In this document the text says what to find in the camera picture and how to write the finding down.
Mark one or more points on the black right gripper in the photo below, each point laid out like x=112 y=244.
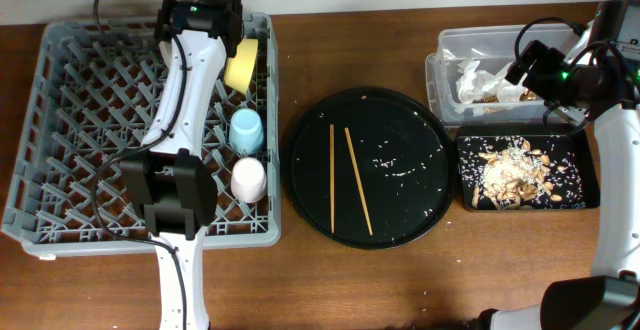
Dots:
x=551 y=60

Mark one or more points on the white paper napkin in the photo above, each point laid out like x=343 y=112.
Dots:
x=475 y=86

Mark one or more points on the food scraps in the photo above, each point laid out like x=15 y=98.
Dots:
x=512 y=172

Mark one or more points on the wooden chopstick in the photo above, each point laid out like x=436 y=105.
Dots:
x=332 y=176
x=358 y=180

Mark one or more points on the blue plastic cup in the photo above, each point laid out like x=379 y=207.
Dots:
x=246 y=134

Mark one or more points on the yellow bowl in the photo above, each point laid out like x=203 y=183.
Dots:
x=240 y=68

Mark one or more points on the pink plastic cup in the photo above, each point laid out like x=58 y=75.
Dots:
x=249 y=180

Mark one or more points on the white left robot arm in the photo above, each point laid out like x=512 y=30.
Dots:
x=169 y=185

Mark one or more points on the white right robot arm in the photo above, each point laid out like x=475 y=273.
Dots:
x=602 y=79

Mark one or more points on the grey dishwasher rack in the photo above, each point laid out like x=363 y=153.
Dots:
x=88 y=101

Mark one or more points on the gold foil wrapper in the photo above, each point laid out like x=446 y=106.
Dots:
x=527 y=95

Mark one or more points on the clear plastic bin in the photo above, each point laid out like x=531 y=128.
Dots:
x=494 y=47

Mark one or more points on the black rectangular tray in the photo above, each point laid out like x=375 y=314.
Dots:
x=578 y=140

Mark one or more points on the round black tray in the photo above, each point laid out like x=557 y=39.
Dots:
x=406 y=160

